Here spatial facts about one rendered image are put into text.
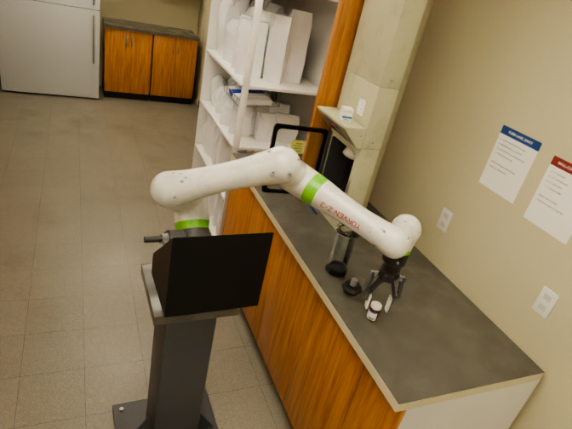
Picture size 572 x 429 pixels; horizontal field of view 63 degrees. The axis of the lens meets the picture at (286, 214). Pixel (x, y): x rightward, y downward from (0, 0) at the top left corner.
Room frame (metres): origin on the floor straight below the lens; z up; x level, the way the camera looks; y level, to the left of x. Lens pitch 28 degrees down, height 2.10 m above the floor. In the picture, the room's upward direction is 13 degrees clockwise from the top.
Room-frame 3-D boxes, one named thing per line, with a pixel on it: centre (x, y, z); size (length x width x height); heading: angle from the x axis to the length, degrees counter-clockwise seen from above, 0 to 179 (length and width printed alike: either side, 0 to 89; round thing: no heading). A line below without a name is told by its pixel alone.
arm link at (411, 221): (1.50, -0.43, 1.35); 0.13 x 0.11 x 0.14; 156
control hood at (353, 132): (2.27, -0.16, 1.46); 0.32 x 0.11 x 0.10; 28
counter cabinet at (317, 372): (2.17, -0.35, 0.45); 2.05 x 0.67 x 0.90; 28
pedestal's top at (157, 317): (1.45, 0.31, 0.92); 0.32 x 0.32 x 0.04; 29
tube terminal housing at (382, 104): (2.35, -0.32, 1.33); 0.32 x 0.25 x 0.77; 28
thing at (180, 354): (1.45, 0.31, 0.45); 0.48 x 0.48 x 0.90; 29
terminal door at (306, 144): (2.37, 0.02, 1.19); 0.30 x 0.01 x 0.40; 111
